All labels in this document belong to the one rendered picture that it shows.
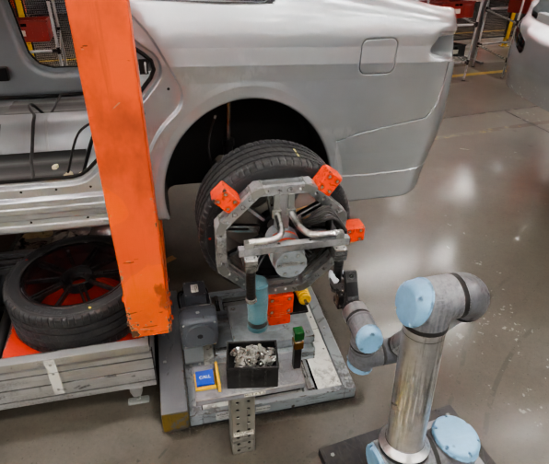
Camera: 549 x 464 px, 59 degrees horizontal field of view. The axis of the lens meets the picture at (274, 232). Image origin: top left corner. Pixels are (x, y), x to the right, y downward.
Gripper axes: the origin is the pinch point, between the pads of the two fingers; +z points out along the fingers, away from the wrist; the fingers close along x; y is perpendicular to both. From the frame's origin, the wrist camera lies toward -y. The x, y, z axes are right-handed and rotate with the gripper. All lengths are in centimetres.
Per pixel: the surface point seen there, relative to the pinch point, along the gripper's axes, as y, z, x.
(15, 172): 3, 115, -138
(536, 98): 0, 164, 212
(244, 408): 52, -17, -40
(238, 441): 74, -17, -43
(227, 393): 38, -19, -47
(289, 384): 38.0, -19.7, -22.2
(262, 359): 28.9, -13.1, -31.9
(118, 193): -37, 10, -76
